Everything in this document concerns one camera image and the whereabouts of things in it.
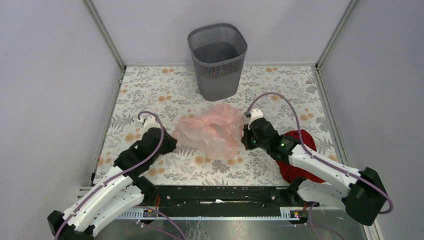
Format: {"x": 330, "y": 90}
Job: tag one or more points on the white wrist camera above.
{"x": 149, "y": 122}
{"x": 253, "y": 115}

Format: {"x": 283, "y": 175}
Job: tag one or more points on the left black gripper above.
{"x": 171, "y": 143}

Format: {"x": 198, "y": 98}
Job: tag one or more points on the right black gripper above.
{"x": 245, "y": 138}

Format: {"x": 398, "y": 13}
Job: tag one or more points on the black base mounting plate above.
{"x": 194, "y": 199}

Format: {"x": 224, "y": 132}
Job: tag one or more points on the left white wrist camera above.
{"x": 149, "y": 122}

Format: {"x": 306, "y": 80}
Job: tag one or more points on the grey plastic trash bin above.
{"x": 218, "y": 53}

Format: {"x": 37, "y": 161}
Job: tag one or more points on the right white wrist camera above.
{"x": 253, "y": 115}

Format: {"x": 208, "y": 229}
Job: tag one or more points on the pink plastic trash bag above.
{"x": 217, "y": 132}

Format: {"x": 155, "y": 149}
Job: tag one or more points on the red cloth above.
{"x": 290, "y": 173}

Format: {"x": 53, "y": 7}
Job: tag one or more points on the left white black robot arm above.
{"x": 75, "y": 223}

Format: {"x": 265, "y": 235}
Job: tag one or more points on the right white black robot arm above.
{"x": 360, "y": 193}

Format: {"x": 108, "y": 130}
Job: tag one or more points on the grey slotted cable duct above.
{"x": 268, "y": 214}

